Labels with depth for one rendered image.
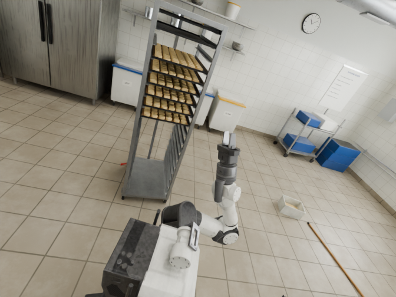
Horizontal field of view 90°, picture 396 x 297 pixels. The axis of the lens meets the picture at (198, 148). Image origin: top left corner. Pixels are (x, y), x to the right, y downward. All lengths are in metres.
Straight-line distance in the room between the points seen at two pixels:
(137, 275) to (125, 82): 3.45
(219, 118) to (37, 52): 3.10
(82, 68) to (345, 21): 4.65
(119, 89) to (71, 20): 1.13
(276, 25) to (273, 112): 1.72
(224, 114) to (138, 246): 3.42
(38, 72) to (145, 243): 3.70
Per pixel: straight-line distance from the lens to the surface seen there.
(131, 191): 2.24
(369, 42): 5.46
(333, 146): 5.28
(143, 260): 0.76
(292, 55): 4.72
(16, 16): 4.11
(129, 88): 3.91
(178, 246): 0.68
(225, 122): 4.04
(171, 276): 0.76
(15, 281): 2.03
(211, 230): 1.01
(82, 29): 3.68
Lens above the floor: 1.79
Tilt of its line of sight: 31 degrees down
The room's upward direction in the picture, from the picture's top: 21 degrees clockwise
